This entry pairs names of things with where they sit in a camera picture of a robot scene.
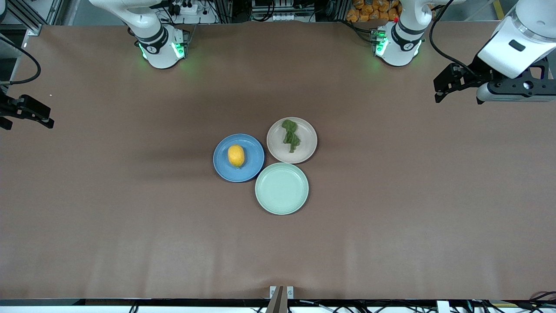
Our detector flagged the green lettuce leaf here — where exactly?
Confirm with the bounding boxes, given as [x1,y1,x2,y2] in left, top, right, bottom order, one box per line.
[281,119,301,153]

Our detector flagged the yellow lemon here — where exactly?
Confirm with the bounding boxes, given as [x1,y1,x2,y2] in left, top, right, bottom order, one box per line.
[228,145,245,169]

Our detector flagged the bag of oranges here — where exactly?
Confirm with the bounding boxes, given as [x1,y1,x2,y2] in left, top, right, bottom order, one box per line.
[346,0,400,22]

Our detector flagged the beige plate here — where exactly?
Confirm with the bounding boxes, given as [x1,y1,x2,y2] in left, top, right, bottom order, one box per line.
[266,117,318,164]

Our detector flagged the white power strip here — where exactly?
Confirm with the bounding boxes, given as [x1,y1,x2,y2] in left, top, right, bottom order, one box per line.
[168,1,199,16]

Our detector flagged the white electronics box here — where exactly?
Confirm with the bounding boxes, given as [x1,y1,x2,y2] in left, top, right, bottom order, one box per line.
[251,0,314,22]

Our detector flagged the light green plate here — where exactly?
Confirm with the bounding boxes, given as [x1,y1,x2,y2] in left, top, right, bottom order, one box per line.
[255,163,309,215]

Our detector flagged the blue plate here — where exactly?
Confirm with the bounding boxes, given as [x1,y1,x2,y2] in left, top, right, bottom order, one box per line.
[213,133,265,183]

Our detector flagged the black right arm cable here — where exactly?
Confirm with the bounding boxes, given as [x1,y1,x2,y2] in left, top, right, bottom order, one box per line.
[0,37,42,86]

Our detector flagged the aluminium frame profile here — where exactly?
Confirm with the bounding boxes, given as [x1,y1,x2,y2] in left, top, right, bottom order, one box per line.
[0,0,66,59]

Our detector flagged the black cable bundle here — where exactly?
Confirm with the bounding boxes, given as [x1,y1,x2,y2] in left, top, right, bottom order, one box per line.
[528,290,556,311]

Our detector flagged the metal table edge bracket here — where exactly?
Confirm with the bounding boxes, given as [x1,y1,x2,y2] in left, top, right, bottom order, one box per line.
[269,286,295,313]

